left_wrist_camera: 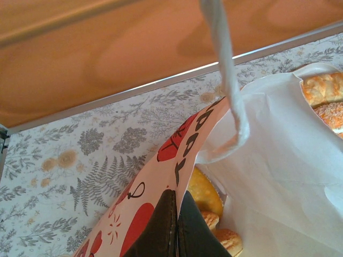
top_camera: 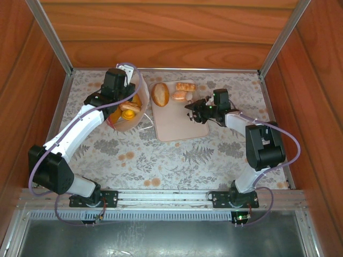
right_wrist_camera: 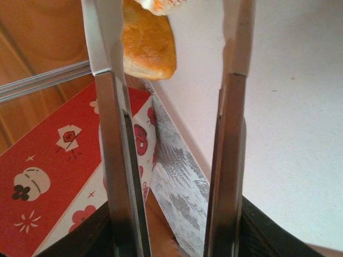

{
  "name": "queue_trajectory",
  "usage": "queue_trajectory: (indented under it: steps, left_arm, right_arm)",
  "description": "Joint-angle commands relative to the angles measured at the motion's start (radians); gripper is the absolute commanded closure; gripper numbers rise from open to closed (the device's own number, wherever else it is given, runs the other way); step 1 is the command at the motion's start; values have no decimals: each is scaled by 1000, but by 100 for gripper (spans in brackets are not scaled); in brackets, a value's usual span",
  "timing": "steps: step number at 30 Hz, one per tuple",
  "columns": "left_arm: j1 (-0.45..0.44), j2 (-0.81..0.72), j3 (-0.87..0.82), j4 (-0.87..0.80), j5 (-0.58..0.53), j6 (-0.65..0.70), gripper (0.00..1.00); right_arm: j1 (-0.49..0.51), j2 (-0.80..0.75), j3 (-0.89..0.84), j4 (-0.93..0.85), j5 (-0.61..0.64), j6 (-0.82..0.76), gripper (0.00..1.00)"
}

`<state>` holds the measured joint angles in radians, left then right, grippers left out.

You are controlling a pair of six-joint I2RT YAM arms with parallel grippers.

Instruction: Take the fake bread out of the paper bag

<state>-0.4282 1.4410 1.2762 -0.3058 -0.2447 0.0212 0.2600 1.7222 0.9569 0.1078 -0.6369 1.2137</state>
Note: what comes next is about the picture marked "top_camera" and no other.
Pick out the pink glazed fake bun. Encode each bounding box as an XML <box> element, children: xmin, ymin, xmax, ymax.
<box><xmin>171</xmin><ymin>90</ymin><xmax>188</xmax><ymax>102</ymax></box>

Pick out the lattice fake danish pastry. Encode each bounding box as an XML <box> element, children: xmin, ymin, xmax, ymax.
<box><xmin>175</xmin><ymin>82</ymin><xmax>197</xmax><ymax>93</ymax></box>

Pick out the beige plastic tray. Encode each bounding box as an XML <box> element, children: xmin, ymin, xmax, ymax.
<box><xmin>149</xmin><ymin>79</ymin><xmax>211</xmax><ymax>142</ymax></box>

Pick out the red and white paper bag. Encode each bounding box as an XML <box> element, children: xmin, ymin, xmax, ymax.
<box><xmin>106</xmin><ymin>70</ymin><xmax>155</xmax><ymax>132</ymax></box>

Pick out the oval floury fake bread loaf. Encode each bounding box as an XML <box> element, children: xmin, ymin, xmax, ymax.
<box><xmin>151</xmin><ymin>82</ymin><xmax>170</xmax><ymax>108</ymax></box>

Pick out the aluminium table edge strip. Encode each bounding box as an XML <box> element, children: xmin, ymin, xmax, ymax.
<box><xmin>257</xmin><ymin>74</ymin><xmax>297</xmax><ymax>190</ymax></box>

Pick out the floral tablecloth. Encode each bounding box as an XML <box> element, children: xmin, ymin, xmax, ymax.
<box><xmin>31</xmin><ymin>70</ymin><xmax>292</xmax><ymax>190</ymax></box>

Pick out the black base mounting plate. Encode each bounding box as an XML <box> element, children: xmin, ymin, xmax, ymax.
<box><xmin>211</xmin><ymin>190</ymin><xmax>260</xmax><ymax>209</ymax></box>
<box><xmin>69</xmin><ymin>189</ymin><xmax>119</xmax><ymax>209</ymax></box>

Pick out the small circuit board green light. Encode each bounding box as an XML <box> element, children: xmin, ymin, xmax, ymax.
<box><xmin>232</xmin><ymin>212</ymin><xmax>252</xmax><ymax>223</ymax></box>

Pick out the grey metal sheet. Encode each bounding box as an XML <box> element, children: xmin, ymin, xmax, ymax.
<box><xmin>16</xmin><ymin>214</ymin><xmax>309</xmax><ymax>257</ymax></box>

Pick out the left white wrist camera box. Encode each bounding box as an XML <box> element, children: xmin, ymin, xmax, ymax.
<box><xmin>116</xmin><ymin>63</ymin><xmax>134</xmax><ymax>78</ymax></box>

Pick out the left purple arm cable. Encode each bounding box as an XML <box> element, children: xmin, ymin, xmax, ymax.
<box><xmin>28</xmin><ymin>62</ymin><xmax>141</xmax><ymax>228</ymax></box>

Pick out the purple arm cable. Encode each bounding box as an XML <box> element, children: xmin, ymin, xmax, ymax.
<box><xmin>28</xmin><ymin>62</ymin><xmax>141</xmax><ymax>228</ymax></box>
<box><xmin>229</xmin><ymin>99</ymin><xmax>301</xmax><ymax>227</ymax></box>

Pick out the slanted aluminium frame post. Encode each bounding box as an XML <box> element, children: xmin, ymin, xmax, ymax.
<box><xmin>257</xmin><ymin>0</ymin><xmax>313</xmax><ymax>78</ymax></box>
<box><xmin>25</xmin><ymin>0</ymin><xmax>74</xmax><ymax>77</ymax></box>

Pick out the long aluminium mounting rail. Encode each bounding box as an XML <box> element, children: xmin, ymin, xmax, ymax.
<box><xmin>16</xmin><ymin>188</ymin><xmax>308</xmax><ymax>211</ymax></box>

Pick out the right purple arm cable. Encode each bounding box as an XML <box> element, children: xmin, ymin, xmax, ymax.
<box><xmin>229</xmin><ymin>99</ymin><xmax>301</xmax><ymax>227</ymax></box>

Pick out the grey slotted cable duct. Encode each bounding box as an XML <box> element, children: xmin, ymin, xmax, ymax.
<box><xmin>28</xmin><ymin>210</ymin><xmax>234</xmax><ymax>222</ymax></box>

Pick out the aluminium frame profile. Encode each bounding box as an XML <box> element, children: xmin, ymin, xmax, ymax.
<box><xmin>0</xmin><ymin>208</ymin><xmax>32</xmax><ymax>257</ymax></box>
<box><xmin>294</xmin><ymin>208</ymin><xmax>324</xmax><ymax>257</ymax></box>

